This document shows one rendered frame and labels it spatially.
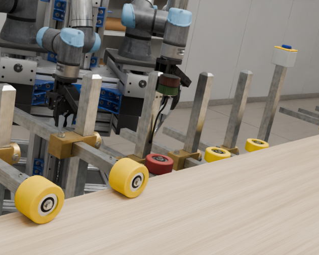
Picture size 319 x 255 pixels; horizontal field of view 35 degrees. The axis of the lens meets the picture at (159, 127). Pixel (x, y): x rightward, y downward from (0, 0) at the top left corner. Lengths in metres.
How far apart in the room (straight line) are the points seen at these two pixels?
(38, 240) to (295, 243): 0.55
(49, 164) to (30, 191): 1.42
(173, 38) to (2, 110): 0.66
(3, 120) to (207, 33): 4.94
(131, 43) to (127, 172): 1.14
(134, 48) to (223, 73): 4.26
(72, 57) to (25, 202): 0.76
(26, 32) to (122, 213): 1.19
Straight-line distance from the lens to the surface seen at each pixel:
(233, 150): 1.94
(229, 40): 6.34
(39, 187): 0.98
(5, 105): 1.14
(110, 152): 1.56
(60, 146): 1.27
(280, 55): 2.08
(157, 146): 1.75
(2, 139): 1.17
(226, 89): 6.58
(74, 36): 1.65
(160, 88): 1.43
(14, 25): 2.13
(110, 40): 4.89
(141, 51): 2.20
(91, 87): 1.28
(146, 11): 1.69
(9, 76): 2.02
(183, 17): 1.59
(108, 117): 2.24
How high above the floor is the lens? 1.39
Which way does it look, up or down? 16 degrees down
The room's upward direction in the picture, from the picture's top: 11 degrees clockwise
